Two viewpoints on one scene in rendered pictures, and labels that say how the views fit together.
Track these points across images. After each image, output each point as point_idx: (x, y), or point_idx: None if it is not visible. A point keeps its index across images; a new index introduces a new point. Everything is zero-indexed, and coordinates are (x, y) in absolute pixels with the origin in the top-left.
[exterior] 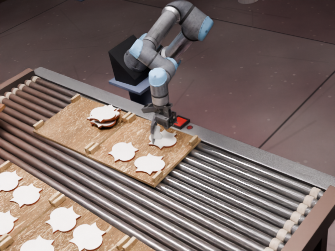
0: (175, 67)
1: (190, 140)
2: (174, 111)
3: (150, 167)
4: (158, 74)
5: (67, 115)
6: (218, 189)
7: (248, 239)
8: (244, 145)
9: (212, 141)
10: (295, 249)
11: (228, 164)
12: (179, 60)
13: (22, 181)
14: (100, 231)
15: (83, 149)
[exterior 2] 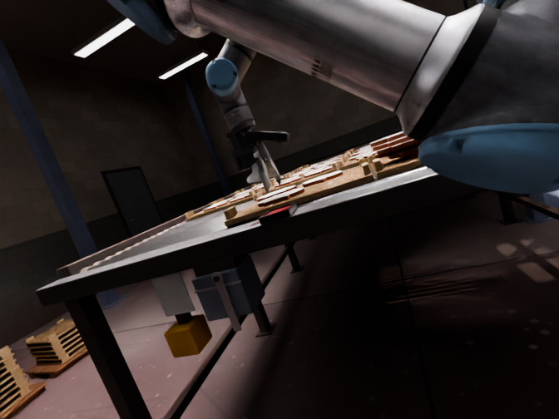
0: (206, 81)
1: (232, 207)
2: (234, 152)
3: (271, 193)
4: None
5: None
6: (193, 228)
7: (167, 232)
8: (156, 253)
9: (207, 235)
10: (131, 237)
11: (181, 237)
12: (435, 135)
13: None
14: (280, 184)
15: (381, 159)
